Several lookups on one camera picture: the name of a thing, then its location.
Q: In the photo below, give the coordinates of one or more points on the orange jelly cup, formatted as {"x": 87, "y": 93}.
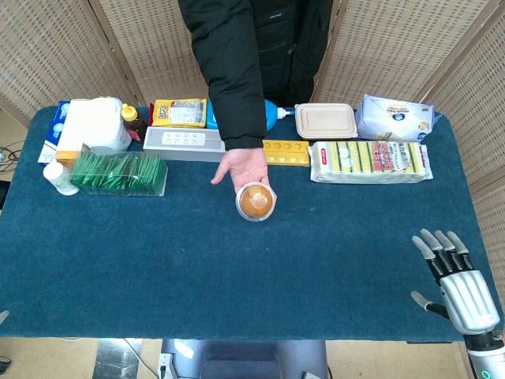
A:
{"x": 255, "y": 201}

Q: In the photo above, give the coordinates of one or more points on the blue white carton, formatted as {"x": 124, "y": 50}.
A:
{"x": 53, "y": 130}

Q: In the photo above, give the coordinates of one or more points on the small orange box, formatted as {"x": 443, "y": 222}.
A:
{"x": 69, "y": 156}

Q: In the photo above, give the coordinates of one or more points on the white plastic jug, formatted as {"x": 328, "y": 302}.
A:
{"x": 100, "y": 120}

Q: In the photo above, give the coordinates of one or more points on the white tissue pack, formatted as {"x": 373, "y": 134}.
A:
{"x": 396, "y": 118}

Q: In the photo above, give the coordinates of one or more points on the person's black jacket torso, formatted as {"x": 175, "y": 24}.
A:
{"x": 292, "y": 43}

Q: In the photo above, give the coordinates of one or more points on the yellow egg tray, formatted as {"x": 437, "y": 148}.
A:
{"x": 286, "y": 154}

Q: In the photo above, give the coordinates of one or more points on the blue table cloth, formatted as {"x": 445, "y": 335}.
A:
{"x": 236, "y": 276}

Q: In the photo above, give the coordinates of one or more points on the honey bottle yellow cap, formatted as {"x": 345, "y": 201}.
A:
{"x": 132, "y": 118}

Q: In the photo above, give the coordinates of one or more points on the white power strip box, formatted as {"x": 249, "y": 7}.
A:
{"x": 183, "y": 144}

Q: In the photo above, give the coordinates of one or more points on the person's bare hand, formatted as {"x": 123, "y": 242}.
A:
{"x": 246, "y": 166}

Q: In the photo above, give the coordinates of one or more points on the dark robot base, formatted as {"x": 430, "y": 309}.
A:
{"x": 244, "y": 359}

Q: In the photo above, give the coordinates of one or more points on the beige lidded lunch box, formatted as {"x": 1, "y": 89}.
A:
{"x": 325, "y": 120}

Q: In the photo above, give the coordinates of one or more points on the white floor power strip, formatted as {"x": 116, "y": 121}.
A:
{"x": 164, "y": 367}

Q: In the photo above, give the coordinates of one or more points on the clear box green sachets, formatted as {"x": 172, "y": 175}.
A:
{"x": 118, "y": 173}

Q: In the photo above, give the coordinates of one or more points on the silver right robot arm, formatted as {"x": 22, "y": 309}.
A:
{"x": 487, "y": 357}

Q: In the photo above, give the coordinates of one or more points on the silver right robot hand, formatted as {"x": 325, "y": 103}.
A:
{"x": 469, "y": 300}

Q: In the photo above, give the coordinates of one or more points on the white pill bottle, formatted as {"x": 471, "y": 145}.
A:
{"x": 59, "y": 177}

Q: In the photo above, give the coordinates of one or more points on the yellow green sponge pack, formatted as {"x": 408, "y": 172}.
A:
{"x": 369, "y": 162}

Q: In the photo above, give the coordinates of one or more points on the yellow snack bag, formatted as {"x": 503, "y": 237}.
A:
{"x": 179, "y": 112}

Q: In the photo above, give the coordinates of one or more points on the person's black sleeved forearm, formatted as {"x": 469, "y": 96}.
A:
{"x": 233, "y": 79}

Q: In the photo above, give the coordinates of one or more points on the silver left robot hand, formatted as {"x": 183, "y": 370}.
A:
{"x": 3, "y": 317}

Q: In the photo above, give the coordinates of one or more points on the blue bottle white nozzle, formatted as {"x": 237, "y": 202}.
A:
{"x": 272, "y": 112}

